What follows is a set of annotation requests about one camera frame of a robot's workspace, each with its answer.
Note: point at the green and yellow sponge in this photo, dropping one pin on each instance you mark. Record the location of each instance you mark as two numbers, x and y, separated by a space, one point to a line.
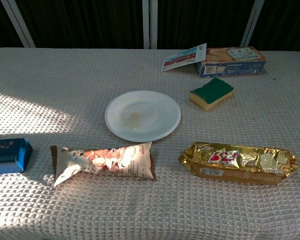
212 92

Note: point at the white round plate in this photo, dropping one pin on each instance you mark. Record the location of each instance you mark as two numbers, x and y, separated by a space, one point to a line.
150 110

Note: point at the beige and brown snack bag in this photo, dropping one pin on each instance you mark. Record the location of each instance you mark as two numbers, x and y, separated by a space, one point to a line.
102 162

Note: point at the beige waffle weave tablecloth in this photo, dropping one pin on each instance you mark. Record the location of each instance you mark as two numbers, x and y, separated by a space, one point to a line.
90 75

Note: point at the open biscuit carton box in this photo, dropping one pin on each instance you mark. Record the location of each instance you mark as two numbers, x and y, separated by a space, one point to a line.
230 65

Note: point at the gold foil biscuit package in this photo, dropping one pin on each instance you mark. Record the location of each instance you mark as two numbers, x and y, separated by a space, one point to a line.
240 162

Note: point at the blue snack package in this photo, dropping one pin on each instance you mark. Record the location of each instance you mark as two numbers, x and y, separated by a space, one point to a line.
7 155

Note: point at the white window frame post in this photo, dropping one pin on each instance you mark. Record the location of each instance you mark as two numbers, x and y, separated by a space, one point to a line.
150 25
18 23
251 25

